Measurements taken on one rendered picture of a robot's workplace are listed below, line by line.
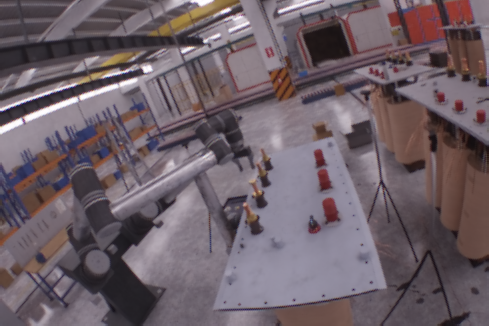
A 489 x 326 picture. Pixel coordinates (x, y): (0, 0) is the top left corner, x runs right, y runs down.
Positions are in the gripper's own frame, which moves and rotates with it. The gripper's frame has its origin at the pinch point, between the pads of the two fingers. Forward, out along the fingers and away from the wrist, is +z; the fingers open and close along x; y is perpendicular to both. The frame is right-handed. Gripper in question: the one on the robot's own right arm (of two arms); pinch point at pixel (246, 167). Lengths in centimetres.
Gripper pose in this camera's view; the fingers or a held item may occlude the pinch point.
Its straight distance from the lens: 160.0
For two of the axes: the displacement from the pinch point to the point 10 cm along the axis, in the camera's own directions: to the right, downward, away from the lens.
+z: 3.6, 8.9, 2.9
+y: 3.1, -4.1, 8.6
